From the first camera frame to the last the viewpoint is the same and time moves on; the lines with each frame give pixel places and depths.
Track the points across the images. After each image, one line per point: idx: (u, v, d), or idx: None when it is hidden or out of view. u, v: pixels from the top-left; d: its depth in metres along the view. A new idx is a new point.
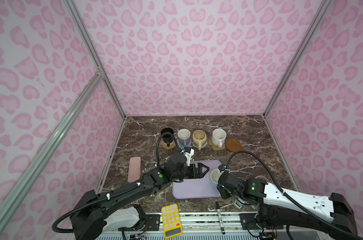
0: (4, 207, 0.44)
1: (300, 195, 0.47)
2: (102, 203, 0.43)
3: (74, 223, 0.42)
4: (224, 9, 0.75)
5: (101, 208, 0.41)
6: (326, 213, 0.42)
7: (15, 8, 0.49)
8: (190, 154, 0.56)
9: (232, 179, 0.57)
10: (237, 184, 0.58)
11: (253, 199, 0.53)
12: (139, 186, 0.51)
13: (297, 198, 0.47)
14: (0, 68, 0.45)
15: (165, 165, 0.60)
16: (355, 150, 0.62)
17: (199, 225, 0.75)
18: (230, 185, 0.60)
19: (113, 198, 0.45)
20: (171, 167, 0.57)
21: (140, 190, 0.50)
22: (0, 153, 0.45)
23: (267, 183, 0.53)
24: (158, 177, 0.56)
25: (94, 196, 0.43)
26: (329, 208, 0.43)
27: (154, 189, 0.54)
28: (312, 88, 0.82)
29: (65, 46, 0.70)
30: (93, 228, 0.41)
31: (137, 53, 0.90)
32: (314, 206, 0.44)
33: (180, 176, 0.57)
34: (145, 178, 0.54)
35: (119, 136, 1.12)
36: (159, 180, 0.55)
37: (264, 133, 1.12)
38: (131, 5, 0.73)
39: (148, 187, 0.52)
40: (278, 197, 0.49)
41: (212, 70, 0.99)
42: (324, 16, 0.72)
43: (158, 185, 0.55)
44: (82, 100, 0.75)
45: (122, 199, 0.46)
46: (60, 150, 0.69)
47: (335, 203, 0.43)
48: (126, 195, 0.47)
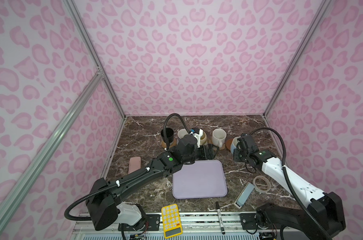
0: (4, 207, 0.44)
1: (297, 176, 0.48)
2: (113, 190, 0.42)
3: (90, 210, 0.43)
4: (224, 9, 0.75)
5: (112, 195, 0.41)
6: (307, 196, 0.43)
7: (15, 8, 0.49)
8: (200, 134, 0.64)
9: (250, 140, 0.64)
10: (251, 145, 0.63)
11: (254, 161, 0.60)
12: (149, 171, 0.49)
13: (292, 178, 0.47)
14: (0, 68, 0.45)
15: (175, 148, 0.57)
16: (355, 150, 0.62)
17: (199, 224, 0.75)
18: (245, 143, 0.66)
19: (123, 184, 0.44)
20: (181, 149, 0.54)
21: (151, 174, 0.49)
22: (0, 153, 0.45)
23: (275, 157, 0.55)
24: (168, 161, 0.53)
25: (104, 183, 0.43)
26: (316, 196, 0.42)
27: (164, 173, 0.52)
28: (312, 88, 0.82)
29: (64, 46, 0.69)
30: (107, 213, 0.41)
31: (137, 53, 0.90)
32: (301, 187, 0.45)
33: (190, 158, 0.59)
34: (154, 162, 0.52)
35: (119, 136, 1.12)
36: (170, 163, 0.53)
37: (264, 133, 1.12)
38: (131, 5, 0.73)
39: (159, 171, 0.50)
40: (276, 168, 0.52)
41: (212, 70, 0.99)
42: (324, 16, 0.72)
43: (169, 168, 0.53)
44: (82, 100, 0.75)
45: (132, 185, 0.45)
46: (60, 150, 0.69)
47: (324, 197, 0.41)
48: (137, 181, 0.46)
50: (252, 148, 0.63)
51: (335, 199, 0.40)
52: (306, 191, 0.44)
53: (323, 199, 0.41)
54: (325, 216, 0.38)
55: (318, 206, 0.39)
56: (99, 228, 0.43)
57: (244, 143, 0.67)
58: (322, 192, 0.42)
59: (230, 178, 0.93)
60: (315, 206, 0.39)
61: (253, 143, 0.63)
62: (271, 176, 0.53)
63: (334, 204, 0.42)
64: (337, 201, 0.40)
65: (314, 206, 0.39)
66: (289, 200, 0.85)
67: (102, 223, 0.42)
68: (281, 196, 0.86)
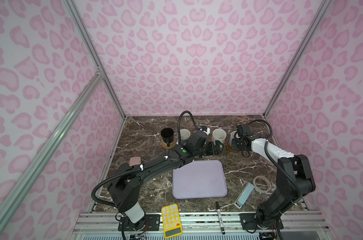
0: (4, 207, 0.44)
1: (275, 146, 0.57)
2: (138, 173, 0.45)
3: (113, 194, 0.46)
4: (224, 9, 0.75)
5: (138, 177, 0.45)
6: (279, 155, 0.53)
7: (15, 8, 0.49)
8: (207, 132, 0.62)
9: (246, 127, 0.76)
10: (245, 131, 0.77)
11: (245, 142, 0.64)
12: (167, 159, 0.53)
13: (271, 148, 0.57)
14: (0, 68, 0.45)
15: (187, 141, 0.63)
16: (355, 150, 0.62)
17: (199, 225, 0.75)
18: (241, 129, 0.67)
19: (146, 169, 0.47)
20: (194, 142, 0.60)
21: (168, 163, 0.53)
22: (0, 153, 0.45)
23: (262, 138, 0.65)
24: (182, 151, 0.58)
25: (128, 168, 0.46)
26: (287, 155, 0.50)
27: (179, 163, 0.57)
28: (312, 88, 0.82)
29: (65, 46, 0.70)
30: (131, 195, 0.44)
31: (137, 53, 0.90)
32: (277, 152, 0.54)
33: (200, 152, 0.66)
34: (171, 152, 0.56)
35: (119, 136, 1.12)
36: (184, 153, 0.57)
37: (264, 133, 1.12)
38: (131, 5, 0.73)
39: (175, 160, 0.54)
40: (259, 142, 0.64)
41: (212, 70, 0.99)
42: (324, 16, 0.72)
43: (183, 159, 0.57)
44: (82, 100, 0.75)
45: (154, 170, 0.49)
46: (60, 150, 0.69)
47: (294, 157, 0.50)
48: (157, 167, 0.50)
50: (246, 133, 0.74)
51: (302, 157, 0.50)
52: (279, 152, 0.53)
53: (294, 159, 0.50)
54: (292, 170, 0.47)
55: (286, 160, 0.47)
56: (121, 209, 0.45)
57: (240, 129, 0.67)
58: (292, 153, 0.51)
59: (230, 178, 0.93)
60: (283, 159, 0.48)
61: (248, 129, 0.75)
62: (257, 151, 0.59)
63: (300, 161, 0.51)
64: (303, 159, 0.50)
65: (283, 160, 0.48)
66: None
67: (124, 205, 0.45)
68: None
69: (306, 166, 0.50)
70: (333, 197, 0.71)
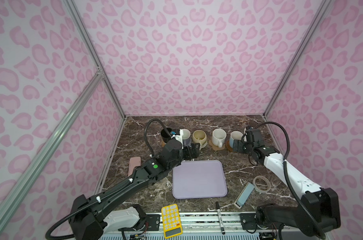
0: (4, 207, 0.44)
1: (295, 171, 0.49)
2: (94, 207, 0.41)
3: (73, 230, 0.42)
4: (224, 9, 0.75)
5: (93, 212, 0.40)
6: (299, 183, 0.45)
7: (15, 8, 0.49)
8: (180, 136, 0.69)
9: (257, 134, 0.65)
10: (257, 139, 0.65)
11: (257, 155, 0.62)
12: (132, 181, 0.48)
13: (290, 171, 0.49)
14: (0, 68, 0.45)
15: (160, 154, 0.56)
16: (355, 150, 0.62)
17: (199, 224, 0.75)
18: (252, 136, 0.68)
19: (105, 199, 0.42)
20: (167, 155, 0.53)
21: (134, 185, 0.47)
22: (0, 153, 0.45)
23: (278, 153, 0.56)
24: (153, 168, 0.52)
25: (85, 201, 0.41)
26: (310, 186, 0.43)
27: (150, 182, 0.51)
28: (312, 88, 0.82)
29: (64, 46, 0.69)
30: (91, 231, 0.40)
31: (137, 53, 0.90)
32: (298, 180, 0.46)
33: (177, 163, 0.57)
34: (138, 172, 0.50)
35: (119, 136, 1.12)
36: (156, 169, 0.52)
37: (264, 133, 1.12)
38: (131, 5, 0.73)
39: (142, 180, 0.49)
40: (277, 162, 0.54)
41: (212, 70, 0.99)
42: (324, 16, 0.73)
43: (154, 176, 0.51)
44: (82, 100, 0.75)
45: (115, 199, 0.43)
46: (60, 150, 0.69)
47: (319, 191, 0.42)
48: (119, 194, 0.44)
50: (258, 142, 0.64)
51: (331, 193, 0.41)
52: (302, 183, 0.45)
53: (319, 192, 0.42)
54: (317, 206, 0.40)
55: (313, 199, 0.40)
56: None
57: (252, 136, 0.68)
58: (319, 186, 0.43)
59: (230, 178, 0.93)
60: (311, 199, 0.40)
61: (260, 138, 0.64)
62: (271, 168, 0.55)
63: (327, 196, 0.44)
64: (332, 195, 0.40)
65: (308, 196, 0.40)
66: (289, 200, 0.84)
67: None
68: (281, 196, 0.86)
69: (334, 205, 0.40)
70: None
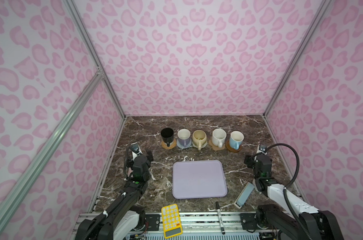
0: (4, 207, 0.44)
1: (294, 197, 0.51)
2: (105, 220, 0.44)
3: None
4: (224, 9, 0.75)
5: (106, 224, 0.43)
6: (300, 208, 0.46)
7: (15, 8, 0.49)
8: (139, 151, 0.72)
9: (266, 167, 0.66)
10: (265, 172, 0.66)
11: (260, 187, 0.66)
12: (125, 196, 0.54)
13: (290, 197, 0.52)
14: (0, 68, 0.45)
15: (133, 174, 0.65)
16: (355, 150, 0.62)
17: (199, 224, 0.75)
18: (262, 168, 0.68)
19: (111, 213, 0.46)
20: (139, 171, 0.62)
21: (128, 197, 0.54)
22: (0, 153, 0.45)
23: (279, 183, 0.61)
24: (134, 184, 0.61)
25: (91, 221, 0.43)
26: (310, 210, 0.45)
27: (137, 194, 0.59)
28: (312, 88, 0.82)
29: (65, 46, 0.70)
30: None
31: (137, 53, 0.90)
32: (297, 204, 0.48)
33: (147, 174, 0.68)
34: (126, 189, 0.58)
35: (119, 136, 1.12)
36: (136, 184, 0.61)
37: (264, 133, 1.12)
38: (131, 5, 0.73)
39: (133, 193, 0.57)
40: (277, 190, 0.58)
41: (212, 70, 0.99)
42: (324, 16, 0.72)
43: (139, 188, 0.60)
44: (82, 100, 0.75)
45: (118, 210, 0.49)
46: (60, 150, 0.69)
47: (318, 214, 0.44)
48: (121, 206, 0.50)
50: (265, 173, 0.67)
51: (329, 215, 0.42)
52: (300, 206, 0.47)
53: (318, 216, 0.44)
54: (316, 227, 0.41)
55: (309, 217, 0.42)
56: None
57: (262, 167, 0.68)
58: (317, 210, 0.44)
59: (230, 178, 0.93)
60: (307, 217, 0.42)
61: (268, 170, 0.66)
62: (272, 197, 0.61)
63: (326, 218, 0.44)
64: (330, 217, 0.41)
65: (305, 215, 0.42)
66: None
67: None
68: None
69: (334, 226, 0.41)
70: (332, 198, 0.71)
